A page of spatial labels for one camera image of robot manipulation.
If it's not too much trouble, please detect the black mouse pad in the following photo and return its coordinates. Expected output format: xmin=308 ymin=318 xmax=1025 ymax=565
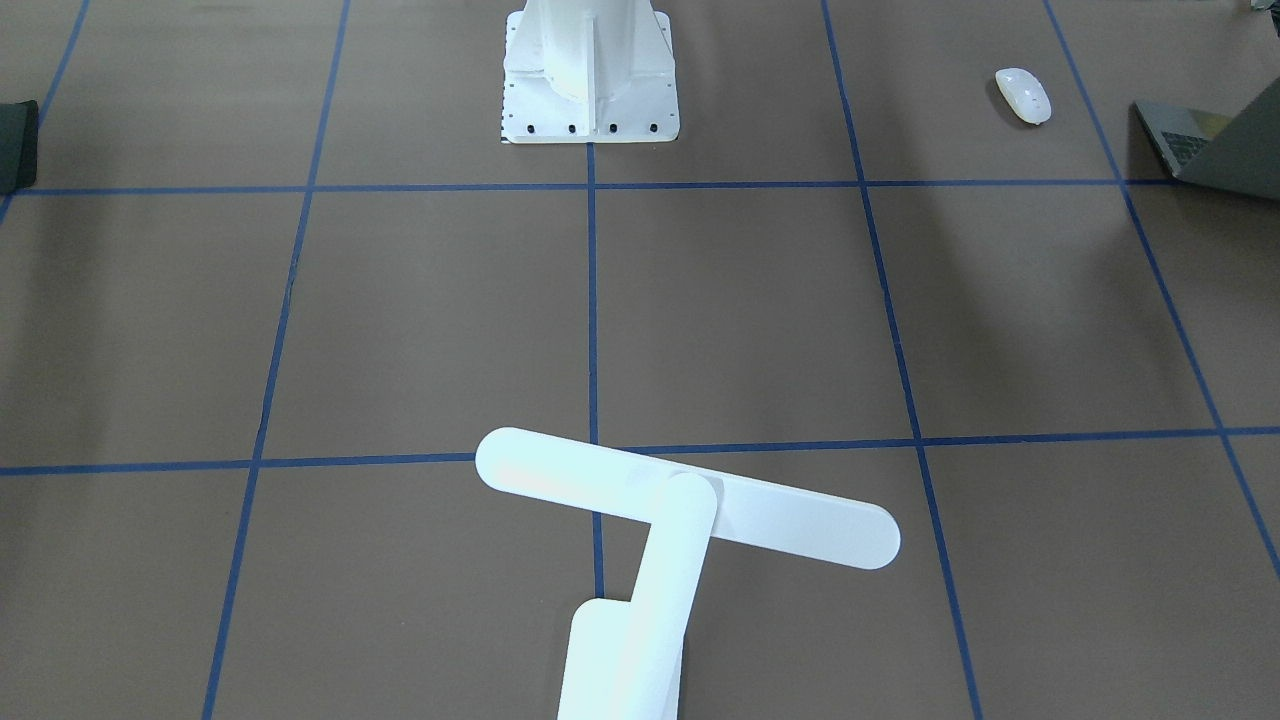
xmin=1 ymin=100 xmax=40 ymax=196

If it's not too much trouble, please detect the white computer mouse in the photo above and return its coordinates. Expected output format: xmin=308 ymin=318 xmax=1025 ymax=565
xmin=995 ymin=67 xmax=1053 ymax=126

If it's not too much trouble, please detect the grey laptop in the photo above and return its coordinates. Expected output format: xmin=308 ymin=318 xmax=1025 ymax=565
xmin=1134 ymin=79 xmax=1279 ymax=200

